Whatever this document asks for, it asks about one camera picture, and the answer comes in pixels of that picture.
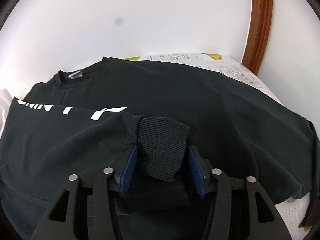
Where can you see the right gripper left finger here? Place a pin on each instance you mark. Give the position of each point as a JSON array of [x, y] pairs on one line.
[[85, 208]]

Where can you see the white plastic shopping bag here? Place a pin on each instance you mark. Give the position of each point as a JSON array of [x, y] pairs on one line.
[[5, 102]]

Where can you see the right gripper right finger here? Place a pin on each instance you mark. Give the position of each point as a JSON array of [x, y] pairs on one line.
[[237, 208]]

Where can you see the black sweatshirt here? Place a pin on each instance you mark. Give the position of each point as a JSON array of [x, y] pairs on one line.
[[80, 122]]

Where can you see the brown wooden door frame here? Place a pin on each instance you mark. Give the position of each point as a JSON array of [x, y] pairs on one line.
[[258, 34]]

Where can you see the fruit print tablecloth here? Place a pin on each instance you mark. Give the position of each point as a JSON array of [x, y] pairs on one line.
[[291, 210]]

